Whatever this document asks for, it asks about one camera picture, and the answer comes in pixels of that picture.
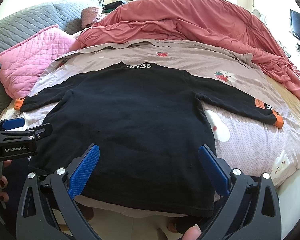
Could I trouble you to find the black sweater orange cuffs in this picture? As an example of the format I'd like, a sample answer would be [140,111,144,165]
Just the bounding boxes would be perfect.
[15,62,283,217]

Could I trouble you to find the left hand red nails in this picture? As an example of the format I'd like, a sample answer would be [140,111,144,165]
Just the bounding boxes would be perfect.
[0,160,12,203]

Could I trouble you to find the right hand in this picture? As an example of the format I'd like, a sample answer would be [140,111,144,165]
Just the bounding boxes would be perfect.
[181,224,202,240]

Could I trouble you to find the pink quilted pillow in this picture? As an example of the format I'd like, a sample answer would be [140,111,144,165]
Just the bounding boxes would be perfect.
[0,25,79,99]

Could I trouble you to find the mauve strawberry print blanket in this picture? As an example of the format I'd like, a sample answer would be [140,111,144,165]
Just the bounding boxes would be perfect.
[0,38,300,218]

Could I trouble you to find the yellow bed sheet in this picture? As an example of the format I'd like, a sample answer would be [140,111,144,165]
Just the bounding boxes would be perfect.
[266,75,300,125]

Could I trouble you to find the grey quilted headboard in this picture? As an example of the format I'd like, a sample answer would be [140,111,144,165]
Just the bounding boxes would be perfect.
[0,2,87,114]

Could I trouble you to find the mauve small pillow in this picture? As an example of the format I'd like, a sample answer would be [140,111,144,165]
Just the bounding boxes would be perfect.
[81,7,106,29]

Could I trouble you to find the coral red duvet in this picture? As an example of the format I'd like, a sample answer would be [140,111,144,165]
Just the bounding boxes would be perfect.
[78,0,300,100]

